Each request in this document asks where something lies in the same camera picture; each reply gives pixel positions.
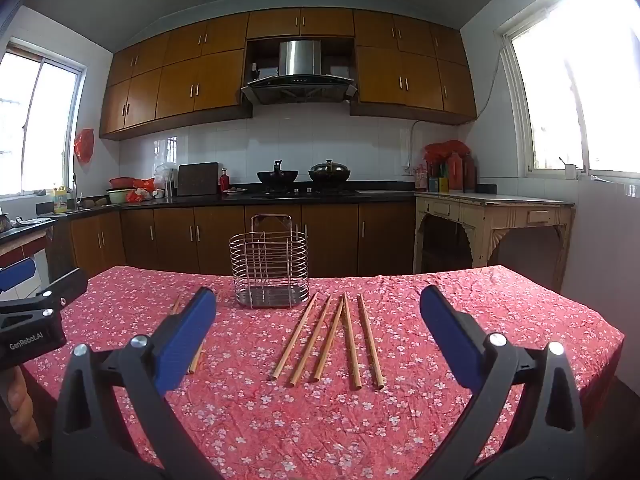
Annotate red floral tablecloth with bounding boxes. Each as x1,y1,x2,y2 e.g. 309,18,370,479
20,265,626,480

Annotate brown wooden wall cabinets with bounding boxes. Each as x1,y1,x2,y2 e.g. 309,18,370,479
99,6,478,141

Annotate wall cable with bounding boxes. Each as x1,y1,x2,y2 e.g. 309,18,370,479
408,60,502,173

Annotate metal wire utensil holder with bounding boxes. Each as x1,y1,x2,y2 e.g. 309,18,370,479
229,214,311,309

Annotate dark pot with lid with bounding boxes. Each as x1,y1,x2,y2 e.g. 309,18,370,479
308,159,351,182

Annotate cream wooden side table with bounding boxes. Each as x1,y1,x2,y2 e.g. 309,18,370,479
414,191,576,278

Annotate dark cutting board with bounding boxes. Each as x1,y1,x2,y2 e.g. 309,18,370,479
176,162,221,197

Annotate large bright window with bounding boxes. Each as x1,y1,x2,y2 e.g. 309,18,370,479
500,0,640,180

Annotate tall red bottle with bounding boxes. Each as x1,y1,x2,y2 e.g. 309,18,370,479
446,152,465,193

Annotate steel range hood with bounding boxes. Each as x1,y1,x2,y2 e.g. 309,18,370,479
241,40,360,106

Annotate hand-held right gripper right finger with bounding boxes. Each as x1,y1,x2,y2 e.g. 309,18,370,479
417,285,586,480

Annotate crumpled red plastic bag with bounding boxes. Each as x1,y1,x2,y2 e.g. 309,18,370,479
126,178,156,204

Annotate hanging red plastic bag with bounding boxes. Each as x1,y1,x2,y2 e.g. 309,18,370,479
74,128,95,164

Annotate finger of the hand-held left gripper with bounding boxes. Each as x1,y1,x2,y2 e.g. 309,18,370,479
20,267,89,318
0,257,37,295

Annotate black wok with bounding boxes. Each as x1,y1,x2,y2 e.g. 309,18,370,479
257,160,300,184

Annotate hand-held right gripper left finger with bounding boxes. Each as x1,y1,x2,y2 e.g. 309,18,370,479
51,287,223,480

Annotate black gas stove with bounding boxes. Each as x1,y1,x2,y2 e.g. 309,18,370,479
250,186,359,197

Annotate person's left hand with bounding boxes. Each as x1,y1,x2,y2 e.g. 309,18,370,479
9,362,51,451

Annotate white plastic bag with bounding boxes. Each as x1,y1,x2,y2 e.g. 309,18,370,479
154,162,179,191

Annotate sliding window with grey frame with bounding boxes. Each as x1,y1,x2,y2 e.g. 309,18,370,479
0,37,87,200

